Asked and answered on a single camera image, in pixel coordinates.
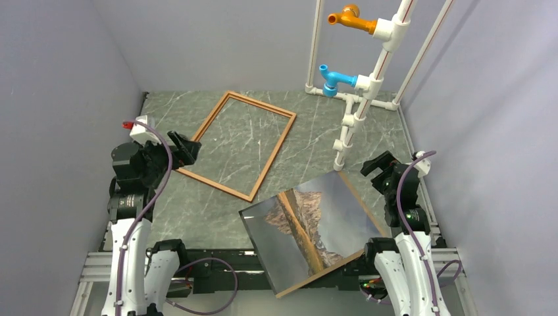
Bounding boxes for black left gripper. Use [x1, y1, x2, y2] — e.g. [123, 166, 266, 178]
[136, 130, 201, 185]

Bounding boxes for glossy mountain landscape photo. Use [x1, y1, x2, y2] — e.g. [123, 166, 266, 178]
[239, 171, 388, 298]

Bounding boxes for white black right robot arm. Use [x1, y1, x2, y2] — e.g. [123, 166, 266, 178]
[360, 151, 450, 315]

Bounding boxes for orange pipe elbow fitting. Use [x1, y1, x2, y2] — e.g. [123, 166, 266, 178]
[327, 4, 377, 34]

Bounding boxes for blue pipe elbow fitting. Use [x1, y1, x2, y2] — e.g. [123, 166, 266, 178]
[318, 65, 358, 97]

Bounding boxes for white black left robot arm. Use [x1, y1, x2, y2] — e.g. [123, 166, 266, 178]
[101, 131, 201, 315]

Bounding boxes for brown backing board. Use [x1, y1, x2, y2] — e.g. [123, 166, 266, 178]
[272, 171, 389, 298]

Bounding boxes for white PVC pipe rack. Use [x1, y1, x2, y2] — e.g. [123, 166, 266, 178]
[305, 0, 453, 171]

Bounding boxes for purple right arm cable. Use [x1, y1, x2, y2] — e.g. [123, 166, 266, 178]
[366, 150, 463, 316]

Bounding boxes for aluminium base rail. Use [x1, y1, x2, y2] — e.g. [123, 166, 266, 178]
[70, 248, 478, 315]

